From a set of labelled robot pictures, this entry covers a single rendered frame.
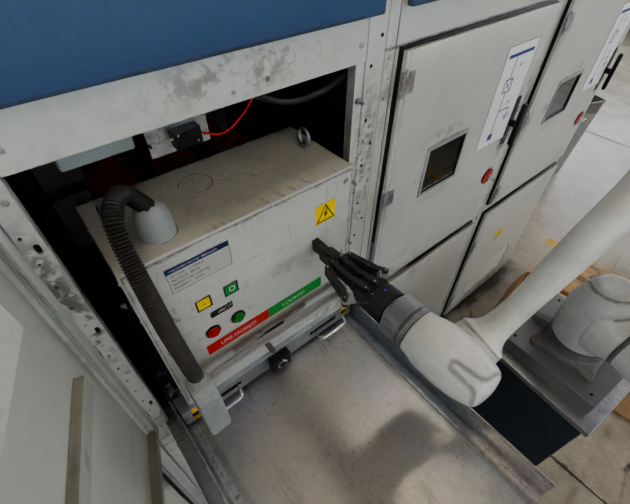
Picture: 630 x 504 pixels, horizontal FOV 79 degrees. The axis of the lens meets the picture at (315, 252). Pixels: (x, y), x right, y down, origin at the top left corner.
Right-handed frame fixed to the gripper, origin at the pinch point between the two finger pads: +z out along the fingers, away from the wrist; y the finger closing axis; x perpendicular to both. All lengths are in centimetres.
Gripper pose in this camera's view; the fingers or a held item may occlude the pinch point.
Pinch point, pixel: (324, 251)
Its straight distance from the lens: 84.2
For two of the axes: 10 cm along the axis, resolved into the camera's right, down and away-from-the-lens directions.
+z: -6.3, -5.5, 5.4
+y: 7.8, -4.5, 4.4
